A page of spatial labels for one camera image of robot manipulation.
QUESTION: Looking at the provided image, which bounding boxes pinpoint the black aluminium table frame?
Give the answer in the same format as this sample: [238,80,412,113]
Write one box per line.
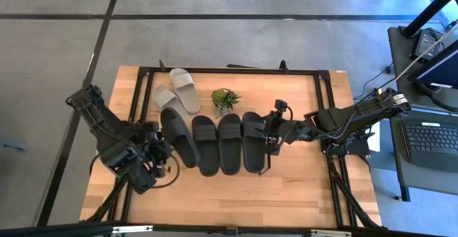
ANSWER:
[80,59,384,231]

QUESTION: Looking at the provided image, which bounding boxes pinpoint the grey rubber slide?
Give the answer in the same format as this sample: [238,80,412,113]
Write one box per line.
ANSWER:
[152,84,191,123]
[169,67,202,115]

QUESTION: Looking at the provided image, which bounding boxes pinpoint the grey floor object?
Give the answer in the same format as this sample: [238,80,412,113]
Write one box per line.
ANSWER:
[0,139,29,153]

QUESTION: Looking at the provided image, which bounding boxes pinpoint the black cable loop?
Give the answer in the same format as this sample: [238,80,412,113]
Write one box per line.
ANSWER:
[152,153,181,190]

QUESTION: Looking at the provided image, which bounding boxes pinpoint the white paper sheet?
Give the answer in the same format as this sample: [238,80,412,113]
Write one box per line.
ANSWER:
[367,121,382,153]

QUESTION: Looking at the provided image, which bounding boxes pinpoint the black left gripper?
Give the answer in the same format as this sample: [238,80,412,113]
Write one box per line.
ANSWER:
[142,121,173,179]

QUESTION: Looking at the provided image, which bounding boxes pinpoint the grey side desk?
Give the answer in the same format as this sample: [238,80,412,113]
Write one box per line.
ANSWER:
[387,25,458,202]

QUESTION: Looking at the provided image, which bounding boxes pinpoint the black overhead rig bar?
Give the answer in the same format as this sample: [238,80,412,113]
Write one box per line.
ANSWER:
[0,221,458,237]

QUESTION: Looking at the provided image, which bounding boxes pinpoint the black pole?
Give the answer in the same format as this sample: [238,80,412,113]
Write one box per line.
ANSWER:
[399,0,458,39]

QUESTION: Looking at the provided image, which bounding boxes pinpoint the dark flat screen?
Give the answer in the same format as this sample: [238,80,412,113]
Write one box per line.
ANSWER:
[407,39,458,91]

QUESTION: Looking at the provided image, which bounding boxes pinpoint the white cord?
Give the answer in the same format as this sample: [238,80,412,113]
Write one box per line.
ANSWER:
[393,24,458,84]

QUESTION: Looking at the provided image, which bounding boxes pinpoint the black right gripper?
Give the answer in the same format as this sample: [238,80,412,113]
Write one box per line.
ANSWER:
[263,112,301,156]

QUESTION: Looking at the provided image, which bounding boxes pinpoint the black power adapter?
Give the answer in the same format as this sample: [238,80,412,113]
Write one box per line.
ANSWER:
[410,29,444,62]

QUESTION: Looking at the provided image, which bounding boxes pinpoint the succulent plants in black pot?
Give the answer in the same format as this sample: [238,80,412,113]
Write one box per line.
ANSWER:
[210,88,242,120]

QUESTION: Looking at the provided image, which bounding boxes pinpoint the black laptop keyboard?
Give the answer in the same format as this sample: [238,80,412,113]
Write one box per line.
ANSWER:
[399,120,458,173]

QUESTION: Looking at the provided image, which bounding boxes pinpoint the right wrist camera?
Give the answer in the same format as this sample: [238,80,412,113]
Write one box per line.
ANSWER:
[273,100,289,115]

